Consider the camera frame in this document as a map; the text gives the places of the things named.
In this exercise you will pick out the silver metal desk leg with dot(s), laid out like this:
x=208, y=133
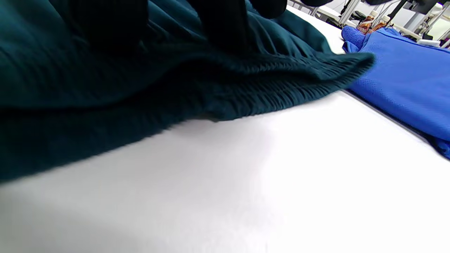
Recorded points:
x=348, y=10

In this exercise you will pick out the dark teal clothes garment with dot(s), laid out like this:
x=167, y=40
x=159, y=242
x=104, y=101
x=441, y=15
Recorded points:
x=105, y=98

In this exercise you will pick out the person's right hand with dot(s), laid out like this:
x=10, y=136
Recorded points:
x=225, y=21

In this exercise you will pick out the blue clothes shirt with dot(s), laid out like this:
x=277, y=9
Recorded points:
x=407, y=80

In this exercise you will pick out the orange drink bottle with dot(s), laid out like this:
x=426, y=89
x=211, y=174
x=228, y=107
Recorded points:
x=365, y=24
x=380, y=24

